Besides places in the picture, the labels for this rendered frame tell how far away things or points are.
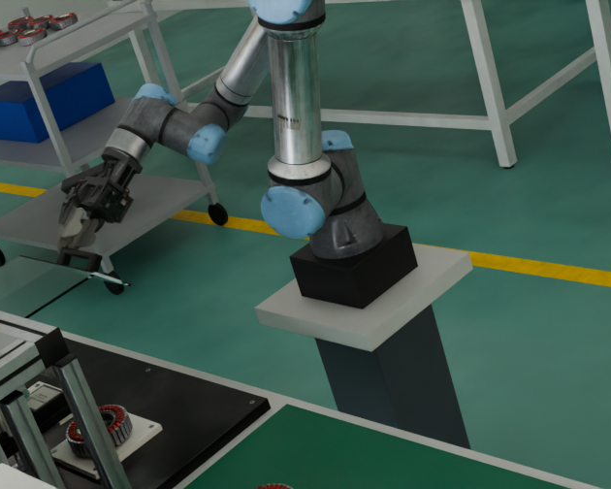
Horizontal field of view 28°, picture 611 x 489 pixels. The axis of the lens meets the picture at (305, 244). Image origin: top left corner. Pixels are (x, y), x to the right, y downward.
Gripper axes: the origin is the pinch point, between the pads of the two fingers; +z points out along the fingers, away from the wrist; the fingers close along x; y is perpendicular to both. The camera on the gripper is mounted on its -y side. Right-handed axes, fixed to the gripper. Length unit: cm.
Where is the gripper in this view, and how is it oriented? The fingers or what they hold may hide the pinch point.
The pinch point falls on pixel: (61, 248)
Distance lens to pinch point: 226.5
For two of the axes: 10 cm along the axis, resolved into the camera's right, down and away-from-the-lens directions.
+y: 6.9, 1.1, -7.1
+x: 5.7, 5.1, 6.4
